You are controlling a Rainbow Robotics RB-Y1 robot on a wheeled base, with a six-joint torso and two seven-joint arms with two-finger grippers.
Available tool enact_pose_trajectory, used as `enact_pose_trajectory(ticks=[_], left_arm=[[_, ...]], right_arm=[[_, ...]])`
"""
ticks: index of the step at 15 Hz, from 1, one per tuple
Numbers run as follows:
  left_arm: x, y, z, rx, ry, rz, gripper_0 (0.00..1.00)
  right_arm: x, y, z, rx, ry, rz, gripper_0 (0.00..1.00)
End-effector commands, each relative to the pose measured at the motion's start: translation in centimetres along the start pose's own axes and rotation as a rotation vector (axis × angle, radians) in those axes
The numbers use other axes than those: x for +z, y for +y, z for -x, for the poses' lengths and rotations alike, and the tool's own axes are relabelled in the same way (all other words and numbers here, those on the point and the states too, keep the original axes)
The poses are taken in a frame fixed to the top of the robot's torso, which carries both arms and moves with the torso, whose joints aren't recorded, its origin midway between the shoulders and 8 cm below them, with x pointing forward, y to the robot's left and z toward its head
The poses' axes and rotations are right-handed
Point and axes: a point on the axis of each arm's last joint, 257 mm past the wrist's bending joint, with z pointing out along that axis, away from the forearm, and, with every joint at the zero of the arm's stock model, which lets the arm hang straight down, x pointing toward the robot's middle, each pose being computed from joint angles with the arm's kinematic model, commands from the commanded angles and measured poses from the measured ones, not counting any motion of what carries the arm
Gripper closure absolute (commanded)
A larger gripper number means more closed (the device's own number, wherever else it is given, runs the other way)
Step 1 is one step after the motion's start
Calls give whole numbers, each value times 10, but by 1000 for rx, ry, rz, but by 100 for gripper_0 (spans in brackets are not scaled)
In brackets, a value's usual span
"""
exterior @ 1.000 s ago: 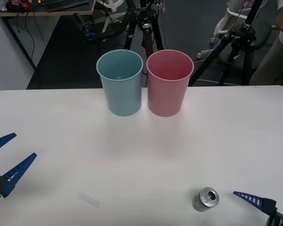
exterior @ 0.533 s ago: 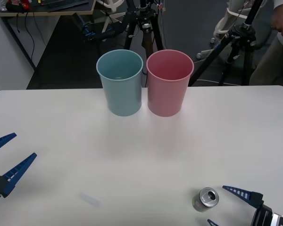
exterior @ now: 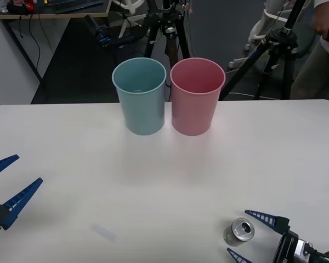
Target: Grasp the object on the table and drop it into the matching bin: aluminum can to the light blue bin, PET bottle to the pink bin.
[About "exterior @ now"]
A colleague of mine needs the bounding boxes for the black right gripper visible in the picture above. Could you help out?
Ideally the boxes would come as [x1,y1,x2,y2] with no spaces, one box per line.
[226,209,300,263]

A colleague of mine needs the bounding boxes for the silver drink can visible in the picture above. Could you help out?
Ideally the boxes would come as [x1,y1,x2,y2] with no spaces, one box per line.
[223,218,256,248]

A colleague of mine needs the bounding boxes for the person's hand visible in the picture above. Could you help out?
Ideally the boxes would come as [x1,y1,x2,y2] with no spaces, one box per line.
[312,11,329,36]

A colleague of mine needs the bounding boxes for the pink plastic bin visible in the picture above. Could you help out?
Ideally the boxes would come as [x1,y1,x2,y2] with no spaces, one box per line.
[169,57,226,137]

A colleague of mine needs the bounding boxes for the pale blue plastic bin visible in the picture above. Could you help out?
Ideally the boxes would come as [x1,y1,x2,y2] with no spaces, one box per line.
[111,56,167,136]

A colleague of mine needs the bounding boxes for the blue and black device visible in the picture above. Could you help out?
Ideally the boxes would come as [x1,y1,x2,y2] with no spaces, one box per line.
[95,26,112,47]

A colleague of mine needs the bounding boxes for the red item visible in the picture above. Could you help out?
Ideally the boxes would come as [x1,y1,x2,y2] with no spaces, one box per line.
[7,0,35,12]

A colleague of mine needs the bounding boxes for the person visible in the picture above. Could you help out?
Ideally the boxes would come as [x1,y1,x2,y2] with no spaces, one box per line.
[290,0,329,100]

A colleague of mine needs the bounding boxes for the black desk with wooden edge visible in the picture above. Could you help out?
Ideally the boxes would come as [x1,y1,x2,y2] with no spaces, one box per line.
[0,0,112,83]

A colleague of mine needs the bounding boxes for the black keyboard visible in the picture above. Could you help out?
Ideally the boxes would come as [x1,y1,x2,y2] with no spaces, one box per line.
[54,0,104,12]

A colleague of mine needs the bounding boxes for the white chair base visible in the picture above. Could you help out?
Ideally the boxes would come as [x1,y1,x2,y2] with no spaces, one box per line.
[111,0,146,39]

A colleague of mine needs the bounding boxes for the black tripod with blue legs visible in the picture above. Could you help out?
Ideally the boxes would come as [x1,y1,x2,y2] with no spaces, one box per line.
[219,0,307,101]

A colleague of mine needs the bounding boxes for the white chair frame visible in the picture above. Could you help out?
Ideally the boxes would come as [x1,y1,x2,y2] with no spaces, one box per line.
[227,0,291,69]

